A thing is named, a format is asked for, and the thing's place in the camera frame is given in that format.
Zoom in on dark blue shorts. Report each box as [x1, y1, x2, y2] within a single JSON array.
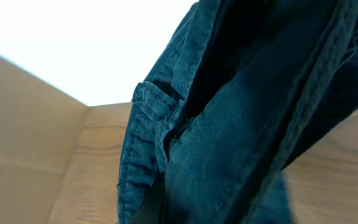
[[117, 0, 358, 223]]

